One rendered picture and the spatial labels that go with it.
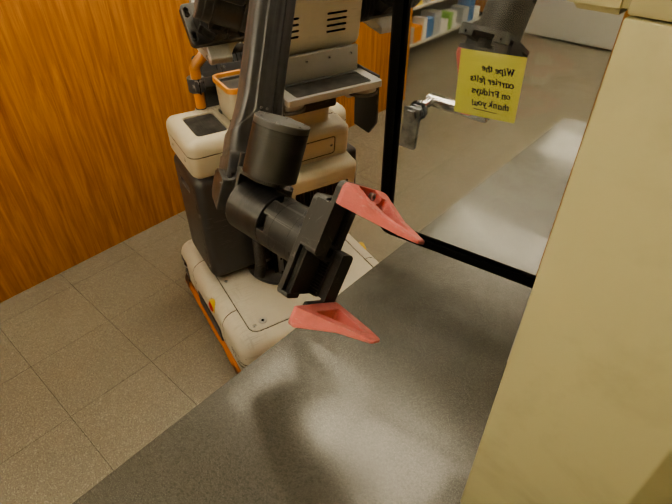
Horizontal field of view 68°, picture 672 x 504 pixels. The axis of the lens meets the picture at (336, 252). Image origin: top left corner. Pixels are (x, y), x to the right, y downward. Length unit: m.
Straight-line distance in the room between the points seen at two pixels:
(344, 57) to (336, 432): 0.91
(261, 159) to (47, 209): 1.92
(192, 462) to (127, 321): 1.58
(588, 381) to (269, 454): 0.36
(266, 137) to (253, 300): 1.26
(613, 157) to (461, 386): 0.44
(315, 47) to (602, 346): 1.03
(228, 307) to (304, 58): 0.86
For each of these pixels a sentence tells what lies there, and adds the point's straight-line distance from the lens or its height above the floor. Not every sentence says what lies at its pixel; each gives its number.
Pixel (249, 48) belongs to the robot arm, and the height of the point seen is 1.29.
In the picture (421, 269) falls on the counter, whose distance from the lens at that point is 0.82.
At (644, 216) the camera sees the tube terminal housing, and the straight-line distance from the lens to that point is 0.30.
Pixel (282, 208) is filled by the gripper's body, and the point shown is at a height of 1.20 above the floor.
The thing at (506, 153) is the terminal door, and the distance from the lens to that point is 0.66.
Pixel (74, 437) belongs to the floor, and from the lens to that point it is 1.90.
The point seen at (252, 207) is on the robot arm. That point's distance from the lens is 0.51.
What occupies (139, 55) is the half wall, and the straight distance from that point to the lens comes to 2.36.
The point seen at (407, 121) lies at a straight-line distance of 0.67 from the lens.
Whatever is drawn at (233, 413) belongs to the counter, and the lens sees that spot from 0.64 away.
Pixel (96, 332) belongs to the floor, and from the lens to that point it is 2.18.
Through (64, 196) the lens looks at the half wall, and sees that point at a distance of 2.38.
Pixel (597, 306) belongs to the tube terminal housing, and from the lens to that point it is 0.34.
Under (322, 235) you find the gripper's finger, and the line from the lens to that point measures 0.44.
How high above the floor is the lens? 1.47
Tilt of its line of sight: 39 degrees down
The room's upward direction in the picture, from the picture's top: straight up
